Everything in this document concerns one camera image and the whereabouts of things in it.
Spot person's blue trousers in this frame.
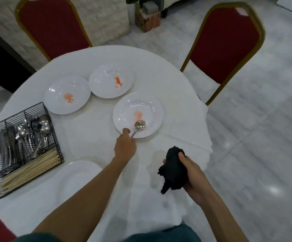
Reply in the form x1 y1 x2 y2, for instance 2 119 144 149
17 223 202 242

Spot bundle of wooden chopsticks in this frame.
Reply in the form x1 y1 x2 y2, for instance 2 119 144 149
0 148 63 193

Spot orange brown crate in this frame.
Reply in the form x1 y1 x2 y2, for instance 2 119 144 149
140 10 161 33

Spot person's left hand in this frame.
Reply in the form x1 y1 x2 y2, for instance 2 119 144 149
113 127 138 166

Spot potted palm in white pot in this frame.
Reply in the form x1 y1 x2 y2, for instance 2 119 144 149
125 0 140 24

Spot black cleaning cloth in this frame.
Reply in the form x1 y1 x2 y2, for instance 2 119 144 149
157 146 189 195

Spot small grey box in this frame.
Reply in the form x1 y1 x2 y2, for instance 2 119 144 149
142 1 159 14

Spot person's left forearm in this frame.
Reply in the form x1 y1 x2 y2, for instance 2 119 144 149
31 158 124 242

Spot white plate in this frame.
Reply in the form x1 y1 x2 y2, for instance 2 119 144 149
53 160 104 207
44 75 91 115
112 92 164 139
88 64 134 99

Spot white round tablecloth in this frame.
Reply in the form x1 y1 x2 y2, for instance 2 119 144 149
0 45 213 242

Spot person's right hand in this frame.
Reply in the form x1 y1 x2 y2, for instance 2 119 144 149
178 152 212 206

